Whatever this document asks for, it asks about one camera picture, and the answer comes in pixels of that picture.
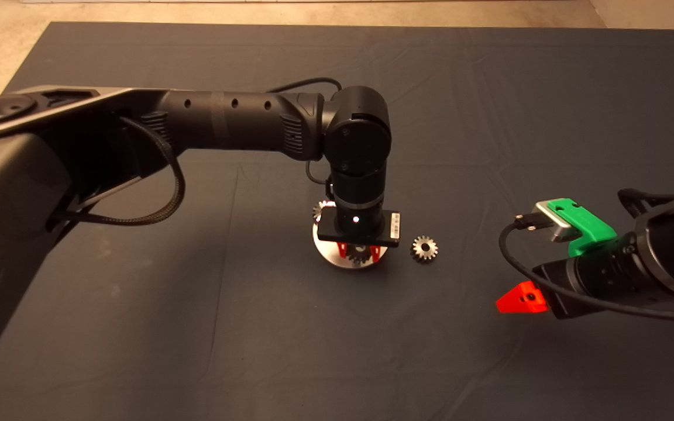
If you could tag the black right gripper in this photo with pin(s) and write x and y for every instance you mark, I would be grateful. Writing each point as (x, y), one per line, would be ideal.
(594, 278)

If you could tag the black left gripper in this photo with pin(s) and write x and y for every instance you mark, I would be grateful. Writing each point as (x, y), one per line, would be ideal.
(360, 225)

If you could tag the steel planetary gear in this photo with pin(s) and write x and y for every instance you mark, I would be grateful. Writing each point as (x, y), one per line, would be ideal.
(318, 211)
(360, 255)
(418, 250)

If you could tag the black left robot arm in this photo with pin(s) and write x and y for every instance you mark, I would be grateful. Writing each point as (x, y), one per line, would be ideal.
(226, 123)

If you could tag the round metal carrier plate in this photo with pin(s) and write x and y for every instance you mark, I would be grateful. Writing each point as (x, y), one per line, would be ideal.
(328, 251)

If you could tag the dark table cloth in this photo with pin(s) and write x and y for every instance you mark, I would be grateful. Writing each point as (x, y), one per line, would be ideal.
(489, 117)

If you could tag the silver right camera box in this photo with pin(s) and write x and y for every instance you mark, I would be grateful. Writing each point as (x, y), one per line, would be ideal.
(556, 222)

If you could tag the green right camera mount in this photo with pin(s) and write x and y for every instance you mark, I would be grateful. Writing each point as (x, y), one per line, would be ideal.
(591, 229)

